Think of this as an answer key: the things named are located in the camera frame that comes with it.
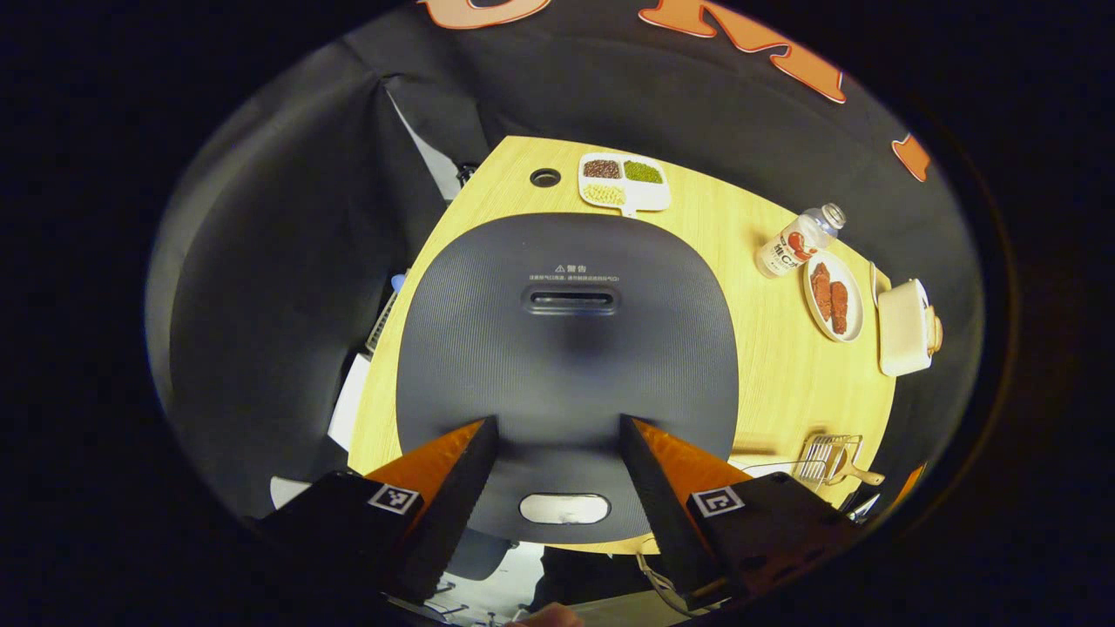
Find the white round plate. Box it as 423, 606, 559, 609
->
802, 250, 865, 343

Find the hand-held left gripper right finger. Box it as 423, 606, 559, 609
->
618, 415, 863, 610

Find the clear plastic drink bottle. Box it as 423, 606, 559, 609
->
755, 203, 848, 280

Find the wooden spoon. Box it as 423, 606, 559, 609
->
823, 444, 886, 487

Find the silver black rice cooker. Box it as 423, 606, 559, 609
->
395, 212, 741, 545

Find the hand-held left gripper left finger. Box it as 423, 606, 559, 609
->
257, 415, 500, 606

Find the white toaster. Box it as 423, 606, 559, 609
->
875, 279, 937, 377

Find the white divided bean dish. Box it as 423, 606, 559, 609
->
578, 152, 672, 217

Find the metal wire chopstick holder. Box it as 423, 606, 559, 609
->
797, 434, 863, 487

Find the white power cord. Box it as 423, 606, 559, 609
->
634, 550, 698, 617

